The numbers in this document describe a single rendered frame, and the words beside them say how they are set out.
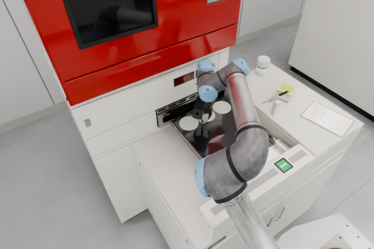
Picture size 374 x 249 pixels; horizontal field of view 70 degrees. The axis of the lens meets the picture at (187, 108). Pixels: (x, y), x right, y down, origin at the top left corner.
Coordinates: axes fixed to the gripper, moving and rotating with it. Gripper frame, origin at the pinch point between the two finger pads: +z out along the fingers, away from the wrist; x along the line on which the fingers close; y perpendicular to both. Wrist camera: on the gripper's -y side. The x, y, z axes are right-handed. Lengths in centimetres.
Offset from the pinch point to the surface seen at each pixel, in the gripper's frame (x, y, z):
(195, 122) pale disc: 4.0, 0.3, 1.3
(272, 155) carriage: -36.0, -8.9, 3.2
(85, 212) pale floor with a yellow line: 80, -28, 91
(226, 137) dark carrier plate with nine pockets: -13.6, -5.2, 1.3
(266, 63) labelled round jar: -26, 41, -14
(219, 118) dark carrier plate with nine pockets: -7.3, 6.7, 1.2
